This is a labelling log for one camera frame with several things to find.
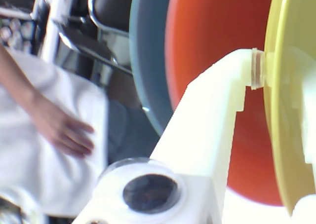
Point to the bare person hand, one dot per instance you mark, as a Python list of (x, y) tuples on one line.
[(64, 132)]

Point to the shelf with boxed goods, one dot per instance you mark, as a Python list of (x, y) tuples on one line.
[(14, 31)]

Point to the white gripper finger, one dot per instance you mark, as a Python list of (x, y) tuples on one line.
[(311, 123), (197, 135)]

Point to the chrome frame brown chair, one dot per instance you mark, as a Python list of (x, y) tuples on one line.
[(113, 7)]

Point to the orange plate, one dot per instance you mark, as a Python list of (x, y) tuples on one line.
[(217, 24)]

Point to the blue plate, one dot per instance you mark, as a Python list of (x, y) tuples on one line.
[(148, 61)]

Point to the bare person forearm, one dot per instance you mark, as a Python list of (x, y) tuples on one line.
[(14, 73)]

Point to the yellow plate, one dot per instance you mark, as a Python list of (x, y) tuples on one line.
[(284, 140)]

